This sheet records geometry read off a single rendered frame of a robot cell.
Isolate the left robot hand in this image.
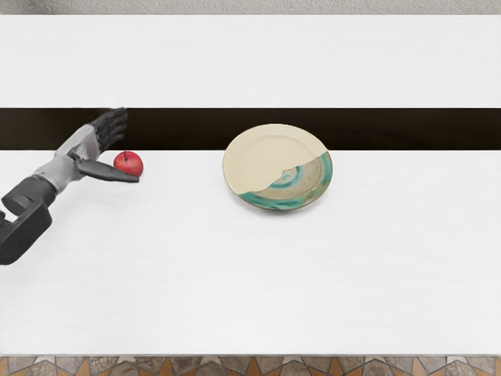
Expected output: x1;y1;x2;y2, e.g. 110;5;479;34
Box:
33;107;141;193

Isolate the red apple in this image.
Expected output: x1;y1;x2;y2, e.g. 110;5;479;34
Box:
113;150;144;178

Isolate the cream and green patterned plate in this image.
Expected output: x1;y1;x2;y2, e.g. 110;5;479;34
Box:
222;124;334;212

